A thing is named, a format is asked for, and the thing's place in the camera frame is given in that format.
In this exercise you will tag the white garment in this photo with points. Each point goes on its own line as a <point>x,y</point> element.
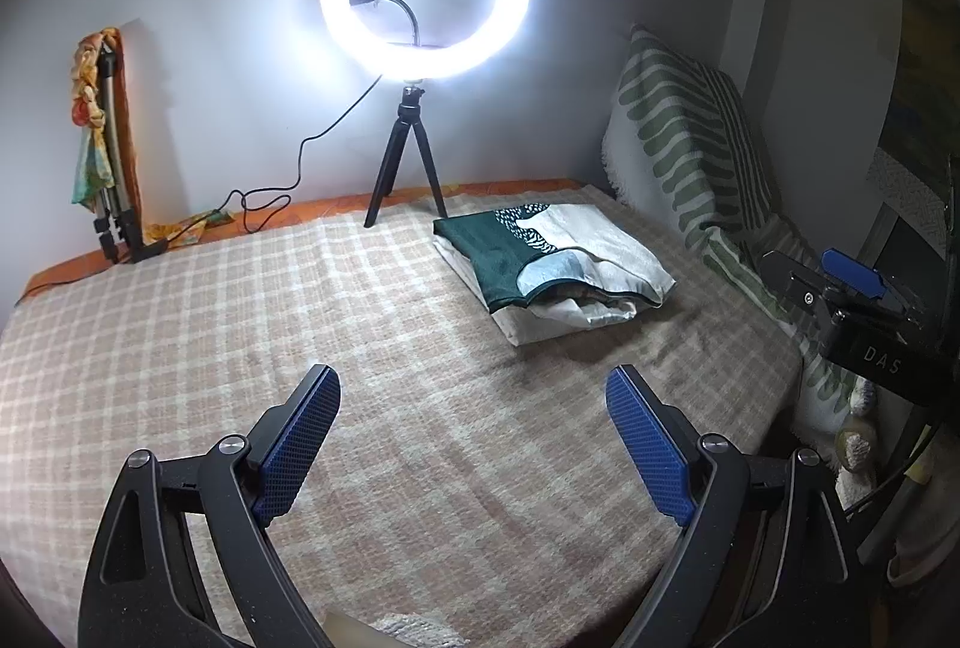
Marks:
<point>622,258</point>

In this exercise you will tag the white green striped cushion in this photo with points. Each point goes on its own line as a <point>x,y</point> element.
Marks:
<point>675,115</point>

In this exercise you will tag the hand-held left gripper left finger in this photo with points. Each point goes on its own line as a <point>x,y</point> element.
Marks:
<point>296,445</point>

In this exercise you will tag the folded silver tripod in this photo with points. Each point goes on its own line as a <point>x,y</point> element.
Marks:
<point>120,235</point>

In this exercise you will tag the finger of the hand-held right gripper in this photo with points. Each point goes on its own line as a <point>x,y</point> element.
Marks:
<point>851,271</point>
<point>791,280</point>

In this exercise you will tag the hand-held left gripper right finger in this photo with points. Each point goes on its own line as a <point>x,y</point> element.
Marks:
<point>649,445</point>

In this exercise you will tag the beige checked blanket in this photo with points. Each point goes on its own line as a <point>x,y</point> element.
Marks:
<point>225,318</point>

